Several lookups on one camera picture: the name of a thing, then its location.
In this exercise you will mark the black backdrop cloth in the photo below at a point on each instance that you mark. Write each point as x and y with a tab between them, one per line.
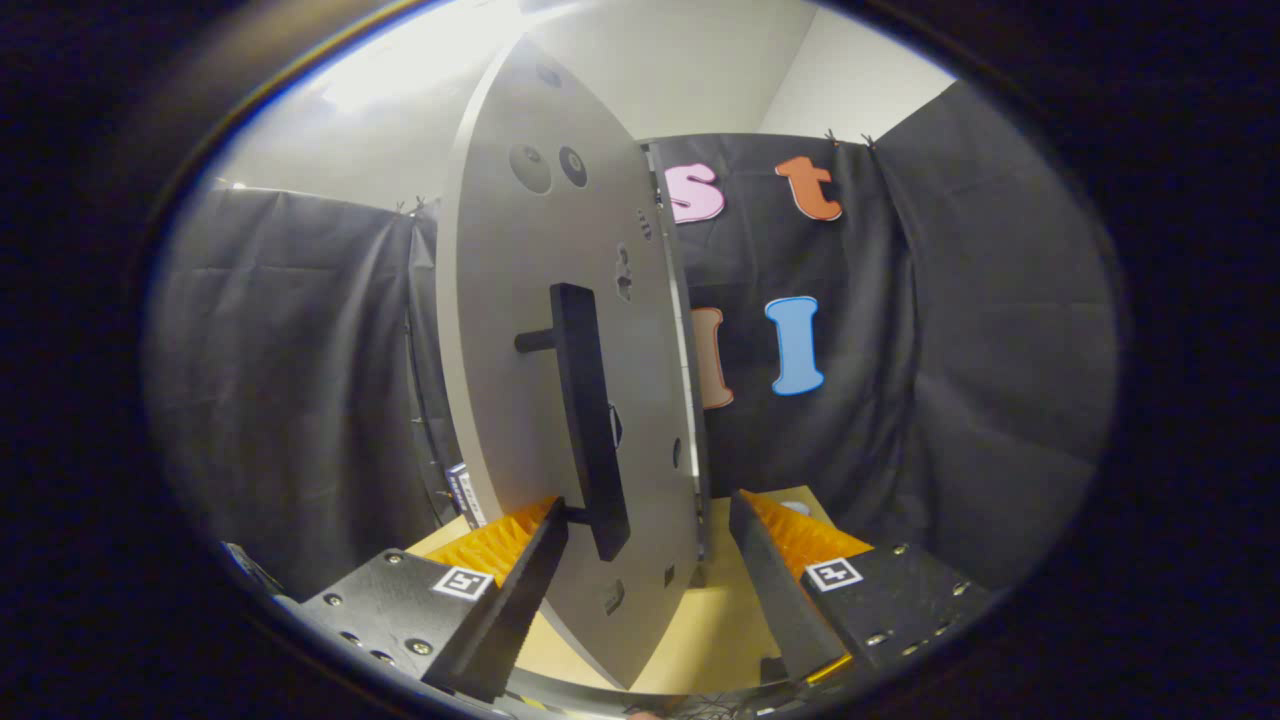
1000	350

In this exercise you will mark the grey cabinet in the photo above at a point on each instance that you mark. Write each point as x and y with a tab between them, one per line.
703	470

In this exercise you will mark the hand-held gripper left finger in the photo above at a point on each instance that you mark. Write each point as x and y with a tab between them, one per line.
515	610

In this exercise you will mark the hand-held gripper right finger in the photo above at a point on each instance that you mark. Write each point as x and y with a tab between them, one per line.
785	610

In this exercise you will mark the white cabinet door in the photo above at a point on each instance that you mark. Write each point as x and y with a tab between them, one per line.
500	350

